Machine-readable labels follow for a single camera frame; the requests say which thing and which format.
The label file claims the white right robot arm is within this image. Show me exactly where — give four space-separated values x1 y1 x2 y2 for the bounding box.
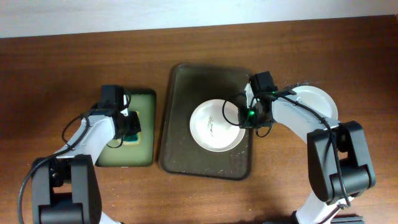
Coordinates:
238 83 376 224

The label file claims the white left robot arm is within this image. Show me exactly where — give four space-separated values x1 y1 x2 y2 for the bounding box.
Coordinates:
28 109 141 223

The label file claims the black soapy water tray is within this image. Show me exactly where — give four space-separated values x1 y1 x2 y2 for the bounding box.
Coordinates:
96 89 156 167

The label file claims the pink plate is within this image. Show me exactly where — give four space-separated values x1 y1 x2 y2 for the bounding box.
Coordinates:
189 99 246 152

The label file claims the green yellow sponge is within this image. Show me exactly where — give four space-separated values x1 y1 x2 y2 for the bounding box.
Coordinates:
123 133 141 145

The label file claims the light grey plate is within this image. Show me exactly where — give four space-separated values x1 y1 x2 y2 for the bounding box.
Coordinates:
292 85 338 119

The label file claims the dark brown serving tray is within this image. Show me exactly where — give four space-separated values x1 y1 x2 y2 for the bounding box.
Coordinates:
159 64 254 180

